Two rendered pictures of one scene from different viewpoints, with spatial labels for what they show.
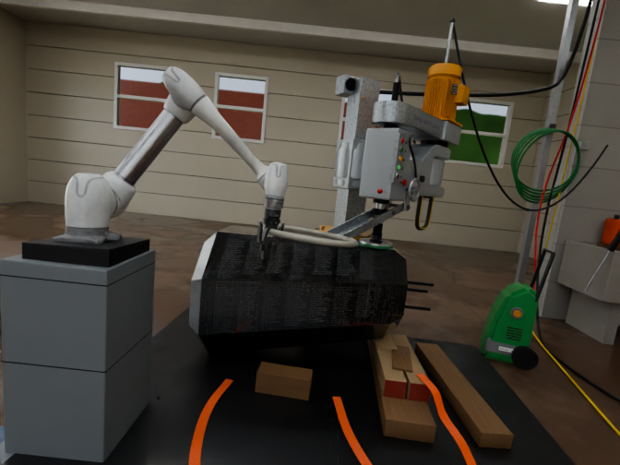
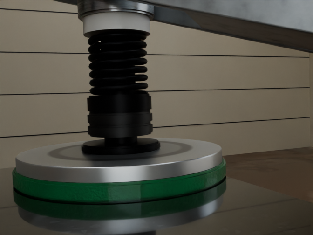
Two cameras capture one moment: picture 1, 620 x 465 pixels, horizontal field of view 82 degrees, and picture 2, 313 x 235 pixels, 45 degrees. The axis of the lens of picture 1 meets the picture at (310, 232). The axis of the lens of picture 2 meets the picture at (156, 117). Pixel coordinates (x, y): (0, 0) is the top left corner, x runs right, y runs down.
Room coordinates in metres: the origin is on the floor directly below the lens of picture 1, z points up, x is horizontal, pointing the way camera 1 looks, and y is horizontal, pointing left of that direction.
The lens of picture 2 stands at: (2.40, -0.04, 0.90)
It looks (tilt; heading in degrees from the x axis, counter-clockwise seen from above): 3 degrees down; 247
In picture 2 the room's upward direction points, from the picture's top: 2 degrees counter-clockwise
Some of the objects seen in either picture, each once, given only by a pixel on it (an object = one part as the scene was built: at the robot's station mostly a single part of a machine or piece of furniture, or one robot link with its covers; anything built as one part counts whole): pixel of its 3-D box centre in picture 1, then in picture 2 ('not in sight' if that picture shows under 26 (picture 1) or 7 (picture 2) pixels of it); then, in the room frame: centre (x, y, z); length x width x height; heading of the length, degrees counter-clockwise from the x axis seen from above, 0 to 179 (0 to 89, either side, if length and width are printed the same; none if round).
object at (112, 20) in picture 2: not in sight; (116, 17); (2.27, -0.43, 0.99); 0.07 x 0.07 x 0.04
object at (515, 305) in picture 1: (515, 303); not in sight; (2.63, -1.60, 0.43); 0.35 x 0.35 x 0.87; 71
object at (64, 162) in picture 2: (375, 242); (121, 154); (2.27, -0.43, 0.84); 0.21 x 0.21 x 0.01
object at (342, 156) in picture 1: (375, 165); not in sight; (3.03, -0.49, 1.36); 0.74 x 0.34 x 0.25; 55
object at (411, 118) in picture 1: (417, 128); not in sight; (2.54, -0.66, 1.62); 0.96 x 0.25 x 0.17; 139
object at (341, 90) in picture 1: (346, 86); not in sight; (3.17, -0.18, 2.00); 0.20 x 0.18 x 0.15; 176
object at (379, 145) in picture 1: (391, 168); not in sight; (2.33, -0.48, 1.32); 0.36 x 0.22 x 0.45; 139
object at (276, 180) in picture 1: (276, 179); not in sight; (1.67, 0.18, 1.18); 0.13 x 0.11 x 0.16; 11
